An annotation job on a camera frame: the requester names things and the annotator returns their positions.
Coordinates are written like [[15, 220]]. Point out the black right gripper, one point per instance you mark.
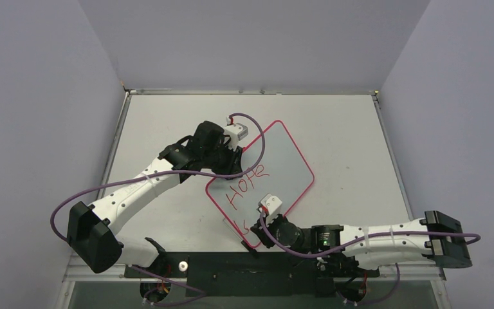
[[262, 228]]

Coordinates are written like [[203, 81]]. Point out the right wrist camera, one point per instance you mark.
[[270, 206]]

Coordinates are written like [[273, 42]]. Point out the lower black board clip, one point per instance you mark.
[[252, 251]]

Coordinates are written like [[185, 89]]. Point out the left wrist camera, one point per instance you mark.
[[234, 133]]

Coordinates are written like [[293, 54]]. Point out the pink framed whiteboard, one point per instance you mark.
[[283, 172]]

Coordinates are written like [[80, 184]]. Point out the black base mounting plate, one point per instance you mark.
[[244, 274]]

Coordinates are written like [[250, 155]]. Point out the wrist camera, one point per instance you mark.
[[270, 206], [234, 133]]

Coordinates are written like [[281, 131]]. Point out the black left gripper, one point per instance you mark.
[[233, 164]]

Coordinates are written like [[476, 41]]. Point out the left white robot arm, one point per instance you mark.
[[93, 229]]

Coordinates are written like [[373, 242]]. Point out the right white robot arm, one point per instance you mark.
[[436, 237]]

